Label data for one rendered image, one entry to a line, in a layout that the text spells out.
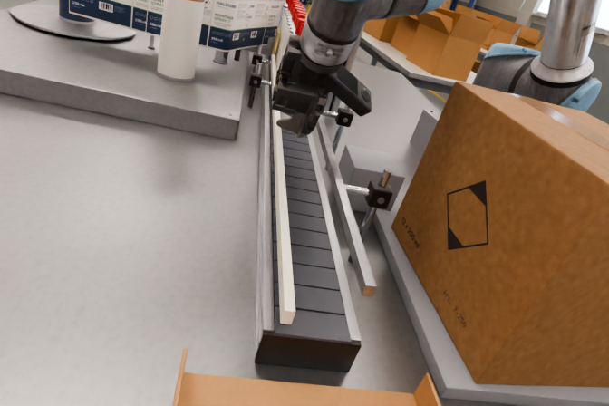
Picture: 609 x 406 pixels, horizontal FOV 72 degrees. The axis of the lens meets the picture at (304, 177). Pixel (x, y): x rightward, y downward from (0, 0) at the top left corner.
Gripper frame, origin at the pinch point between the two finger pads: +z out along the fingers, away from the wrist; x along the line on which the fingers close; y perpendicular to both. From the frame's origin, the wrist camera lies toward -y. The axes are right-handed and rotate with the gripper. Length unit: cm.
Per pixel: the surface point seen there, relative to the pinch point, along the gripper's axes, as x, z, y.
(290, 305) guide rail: 36.9, -19.1, 3.9
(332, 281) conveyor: 31.4, -11.8, -2.8
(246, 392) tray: 44.7, -14.2, 6.5
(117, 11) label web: -46, 24, 48
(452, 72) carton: -149, 99, -114
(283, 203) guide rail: 20.6, -9.6, 3.9
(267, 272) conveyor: 31.3, -11.5, 5.3
